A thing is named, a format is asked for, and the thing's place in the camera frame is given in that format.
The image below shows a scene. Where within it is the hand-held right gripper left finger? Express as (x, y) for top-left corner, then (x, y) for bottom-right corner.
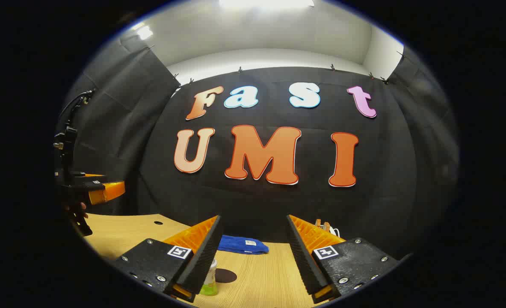
(115, 215), (223, 302)

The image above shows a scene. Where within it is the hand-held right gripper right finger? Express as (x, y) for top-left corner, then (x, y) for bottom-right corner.
(286, 215), (401, 304)

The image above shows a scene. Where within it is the clear water bottle white label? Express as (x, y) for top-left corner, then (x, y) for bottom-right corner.
(199, 258), (218, 296)

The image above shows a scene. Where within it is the dark round coaster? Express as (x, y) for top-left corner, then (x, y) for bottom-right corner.
(214, 268), (237, 284)

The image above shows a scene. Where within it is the blue folded towel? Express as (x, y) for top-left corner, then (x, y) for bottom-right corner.
(217, 234), (269, 255)

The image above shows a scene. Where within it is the black backdrop cloth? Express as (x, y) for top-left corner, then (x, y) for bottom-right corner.
(56, 41), (459, 257)

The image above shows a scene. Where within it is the ceiling light panel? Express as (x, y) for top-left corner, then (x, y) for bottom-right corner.
(219, 0), (315, 8)

